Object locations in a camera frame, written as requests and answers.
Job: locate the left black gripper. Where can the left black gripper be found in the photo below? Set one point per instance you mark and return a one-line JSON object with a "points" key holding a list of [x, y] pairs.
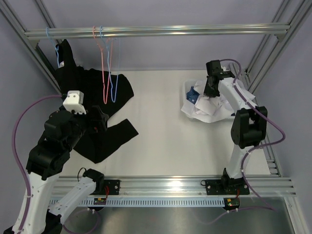
{"points": [[99, 124]]}

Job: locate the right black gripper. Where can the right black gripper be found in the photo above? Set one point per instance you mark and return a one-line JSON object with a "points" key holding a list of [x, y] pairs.
{"points": [[209, 93]]}

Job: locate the pink wire hanger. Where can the pink wire hanger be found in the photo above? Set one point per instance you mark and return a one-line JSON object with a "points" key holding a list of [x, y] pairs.
{"points": [[106, 65]]}

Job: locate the blue plaid shirt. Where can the blue plaid shirt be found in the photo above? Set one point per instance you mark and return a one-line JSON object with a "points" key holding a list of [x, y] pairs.
{"points": [[192, 95]]}

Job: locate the white and black shirt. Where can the white and black shirt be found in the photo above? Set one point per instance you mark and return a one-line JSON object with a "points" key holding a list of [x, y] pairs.
{"points": [[235, 94]]}

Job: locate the blue wire hanger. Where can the blue wire hanger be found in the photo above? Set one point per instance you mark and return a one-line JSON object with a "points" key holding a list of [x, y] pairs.
{"points": [[113, 47], [56, 48]]}

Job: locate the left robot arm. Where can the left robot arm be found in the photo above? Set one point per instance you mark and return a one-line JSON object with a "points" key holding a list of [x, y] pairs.
{"points": [[44, 165]]}

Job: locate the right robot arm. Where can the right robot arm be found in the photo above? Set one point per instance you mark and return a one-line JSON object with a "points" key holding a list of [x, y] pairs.
{"points": [[247, 131]]}

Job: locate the white plastic basket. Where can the white plastic basket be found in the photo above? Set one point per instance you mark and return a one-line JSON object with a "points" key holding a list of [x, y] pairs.
{"points": [[207, 109]]}

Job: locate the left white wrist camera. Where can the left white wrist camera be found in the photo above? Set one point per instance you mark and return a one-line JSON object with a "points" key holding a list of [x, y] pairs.
{"points": [[74, 102]]}

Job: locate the aluminium hanging rail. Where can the aluminium hanging rail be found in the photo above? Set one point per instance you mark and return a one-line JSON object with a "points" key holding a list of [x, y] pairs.
{"points": [[158, 31]]}

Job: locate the white slotted cable duct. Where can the white slotted cable duct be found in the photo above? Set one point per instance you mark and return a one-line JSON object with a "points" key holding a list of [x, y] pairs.
{"points": [[152, 202]]}

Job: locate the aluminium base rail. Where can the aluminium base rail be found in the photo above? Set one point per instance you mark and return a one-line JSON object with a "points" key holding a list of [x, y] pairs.
{"points": [[194, 186]]}

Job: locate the right aluminium frame post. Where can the right aluminium frame post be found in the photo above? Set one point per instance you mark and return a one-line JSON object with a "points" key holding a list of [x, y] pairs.
{"points": [[280, 76]]}

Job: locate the aluminium frame post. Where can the aluminium frame post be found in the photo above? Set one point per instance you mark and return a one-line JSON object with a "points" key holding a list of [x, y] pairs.
{"points": [[31, 46], [280, 76]]}

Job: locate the left aluminium frame post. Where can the left aluminium frame post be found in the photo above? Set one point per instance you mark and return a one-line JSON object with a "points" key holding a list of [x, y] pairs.
{"points": [[31, 46]]}

